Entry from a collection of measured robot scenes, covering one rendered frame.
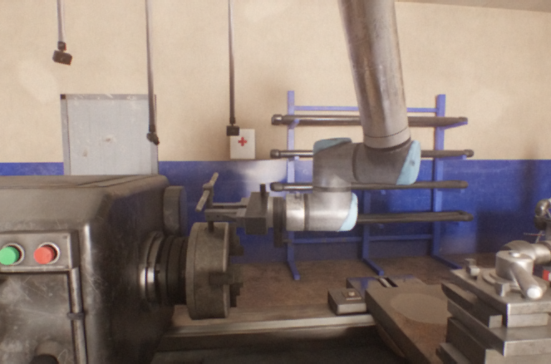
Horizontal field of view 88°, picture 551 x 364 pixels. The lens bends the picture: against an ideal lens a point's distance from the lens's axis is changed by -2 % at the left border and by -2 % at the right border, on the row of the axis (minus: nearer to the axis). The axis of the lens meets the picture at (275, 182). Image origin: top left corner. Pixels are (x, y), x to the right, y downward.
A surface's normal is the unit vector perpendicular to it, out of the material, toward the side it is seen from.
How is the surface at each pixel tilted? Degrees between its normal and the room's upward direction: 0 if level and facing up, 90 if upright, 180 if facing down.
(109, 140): 90
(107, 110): 90
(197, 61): 90
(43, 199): 45
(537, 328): 0
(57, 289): 90
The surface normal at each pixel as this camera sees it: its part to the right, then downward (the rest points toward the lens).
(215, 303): 0.09, 0.39
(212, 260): 0.08, -0.43
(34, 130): 0.10, 0.08
